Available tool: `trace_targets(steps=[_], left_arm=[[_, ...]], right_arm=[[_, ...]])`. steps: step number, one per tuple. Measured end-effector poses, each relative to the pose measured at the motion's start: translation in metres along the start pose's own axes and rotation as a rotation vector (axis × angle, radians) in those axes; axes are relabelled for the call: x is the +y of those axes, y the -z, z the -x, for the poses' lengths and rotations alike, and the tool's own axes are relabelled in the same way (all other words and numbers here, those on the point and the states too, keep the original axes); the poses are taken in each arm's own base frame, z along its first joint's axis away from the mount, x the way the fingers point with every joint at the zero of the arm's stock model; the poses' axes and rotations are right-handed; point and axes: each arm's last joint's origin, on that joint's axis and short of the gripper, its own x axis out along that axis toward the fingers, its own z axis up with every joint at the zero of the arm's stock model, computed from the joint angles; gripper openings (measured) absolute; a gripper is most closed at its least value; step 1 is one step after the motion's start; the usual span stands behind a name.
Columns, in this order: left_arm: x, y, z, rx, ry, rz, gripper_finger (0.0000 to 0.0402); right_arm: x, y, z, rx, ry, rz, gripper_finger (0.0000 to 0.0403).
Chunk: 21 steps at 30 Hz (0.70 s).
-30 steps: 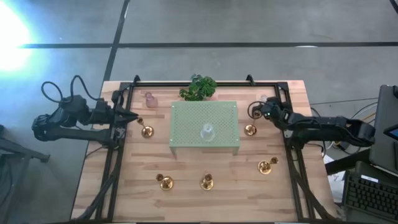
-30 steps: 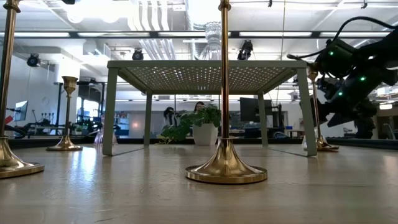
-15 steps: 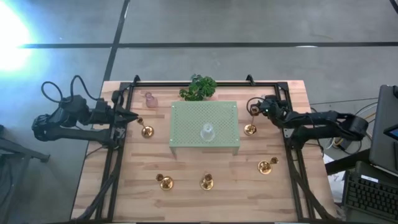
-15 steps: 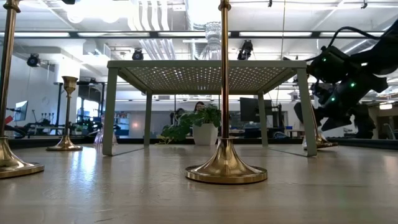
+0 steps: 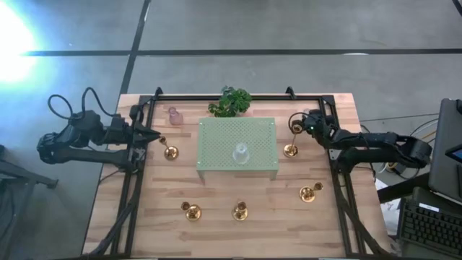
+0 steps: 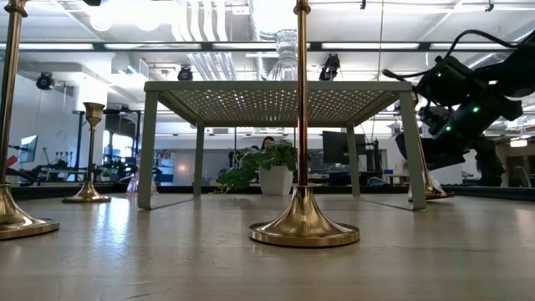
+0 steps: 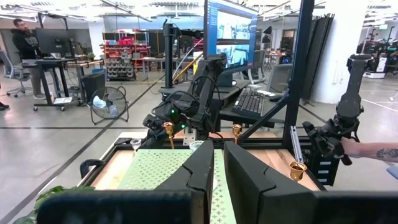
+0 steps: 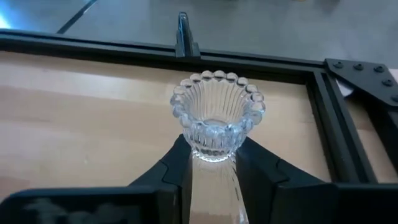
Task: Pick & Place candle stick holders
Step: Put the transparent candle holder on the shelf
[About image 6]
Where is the silver computer monitor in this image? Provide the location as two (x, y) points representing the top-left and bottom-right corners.
(18, 134), (38, 164)

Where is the medium slim brass candlestick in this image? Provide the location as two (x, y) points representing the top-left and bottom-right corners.
(416, 136), (456, 202)

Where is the pink ribbed glass candle holder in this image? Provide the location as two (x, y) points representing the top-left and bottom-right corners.
(126, 155), (159, 196)

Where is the black computer monitor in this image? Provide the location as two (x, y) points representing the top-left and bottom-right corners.
(321, 130), (367, 166)

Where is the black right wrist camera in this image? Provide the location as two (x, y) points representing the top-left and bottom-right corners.
(413, 55), (489, 109)

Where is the black table border rail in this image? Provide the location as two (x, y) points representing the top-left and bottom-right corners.
(0, 182), (535, 202)

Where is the black ceiling spot lamp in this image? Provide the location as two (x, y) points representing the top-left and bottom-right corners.
(35, 71), (56, 91)
(318, 53), (342, 82)
(176, 64), (194, 82)

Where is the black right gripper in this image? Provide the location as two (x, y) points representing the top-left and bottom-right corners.
(394, 94), (523, 171)

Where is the tall brass candlestick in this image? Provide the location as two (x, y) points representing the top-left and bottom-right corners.
(0, 0), (60, 242)
(248, 0), (361, 248)

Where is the pale green perforated metal shelf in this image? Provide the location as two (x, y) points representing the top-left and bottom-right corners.
(137, 80), (428, 212)

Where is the black overhead frame crossbar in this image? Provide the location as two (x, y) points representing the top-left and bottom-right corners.
(0, 40), (515, 54)

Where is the short brass candlestick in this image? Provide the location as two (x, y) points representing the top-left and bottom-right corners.
(62, 101), (112, 205)

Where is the green plant in white pot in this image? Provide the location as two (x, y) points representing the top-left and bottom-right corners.
(211, 139), (299, 196)

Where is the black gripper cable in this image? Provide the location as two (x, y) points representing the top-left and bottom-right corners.
(443, 28), (522, 59)

